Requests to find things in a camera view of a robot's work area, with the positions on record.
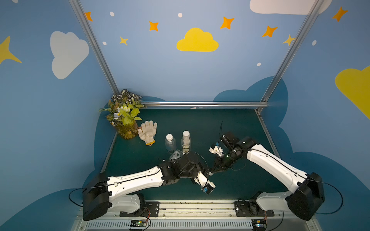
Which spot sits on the square clear plastic bottle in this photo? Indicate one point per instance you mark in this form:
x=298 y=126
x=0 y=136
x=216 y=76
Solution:
x=176 y=155

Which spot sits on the round clear plastic bottle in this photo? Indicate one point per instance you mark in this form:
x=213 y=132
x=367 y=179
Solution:
x=170 y=145

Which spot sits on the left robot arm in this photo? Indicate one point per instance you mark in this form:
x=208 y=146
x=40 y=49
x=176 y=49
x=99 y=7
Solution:
x=103 y=194

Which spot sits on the aluminium back rail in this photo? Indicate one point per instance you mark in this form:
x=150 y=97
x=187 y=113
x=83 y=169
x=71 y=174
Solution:
x=206 y=104

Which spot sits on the left aluminium frame post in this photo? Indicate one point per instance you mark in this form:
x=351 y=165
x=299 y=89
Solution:
x=84 y=22

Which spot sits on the artificial potted plant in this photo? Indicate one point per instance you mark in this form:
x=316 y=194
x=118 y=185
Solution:
x=123 y=113

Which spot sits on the right side table rail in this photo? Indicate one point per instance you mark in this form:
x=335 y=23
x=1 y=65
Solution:
x=265 y=129

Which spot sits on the tall clear labelled bottle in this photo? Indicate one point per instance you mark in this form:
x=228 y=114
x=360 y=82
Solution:
x=186 y=144

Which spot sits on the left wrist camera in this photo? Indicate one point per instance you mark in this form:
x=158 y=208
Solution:
x=206 y=185

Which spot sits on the left circuit board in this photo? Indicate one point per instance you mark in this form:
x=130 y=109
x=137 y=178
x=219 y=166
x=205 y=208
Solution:
x=138 y=224

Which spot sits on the right circuit board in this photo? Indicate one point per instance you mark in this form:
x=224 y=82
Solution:
x=259 y=225

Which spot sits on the aluminium frame post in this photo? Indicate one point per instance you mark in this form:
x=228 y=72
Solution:
x=300 y=36
x=84 y=22

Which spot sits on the white knitted work glove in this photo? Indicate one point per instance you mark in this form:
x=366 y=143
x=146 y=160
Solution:
x=147 y=132

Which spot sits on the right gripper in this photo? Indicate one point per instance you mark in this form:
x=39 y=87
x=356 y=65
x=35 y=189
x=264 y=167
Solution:
x=221 y=160

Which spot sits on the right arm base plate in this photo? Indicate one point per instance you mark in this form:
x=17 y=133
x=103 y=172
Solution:
x=247 y=209

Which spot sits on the left side table rail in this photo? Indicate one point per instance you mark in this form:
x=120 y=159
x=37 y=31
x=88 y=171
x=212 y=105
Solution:
x=104 y=166

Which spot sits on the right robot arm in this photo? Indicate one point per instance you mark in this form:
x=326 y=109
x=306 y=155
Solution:
x=305 y=192

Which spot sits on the circuit board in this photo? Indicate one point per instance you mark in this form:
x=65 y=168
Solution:
x=138 y=224
x=259 y=225

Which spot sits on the table rail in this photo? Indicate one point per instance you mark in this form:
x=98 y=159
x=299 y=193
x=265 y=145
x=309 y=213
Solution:
x=265 y=129
x=104 y=166

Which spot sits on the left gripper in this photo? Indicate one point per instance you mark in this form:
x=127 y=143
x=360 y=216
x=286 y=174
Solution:
x=195 y=166

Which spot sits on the right aluminium frame post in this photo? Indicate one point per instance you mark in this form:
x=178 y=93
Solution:
x=300 y=36

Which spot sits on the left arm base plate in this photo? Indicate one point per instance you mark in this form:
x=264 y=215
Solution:
x=151 y=209

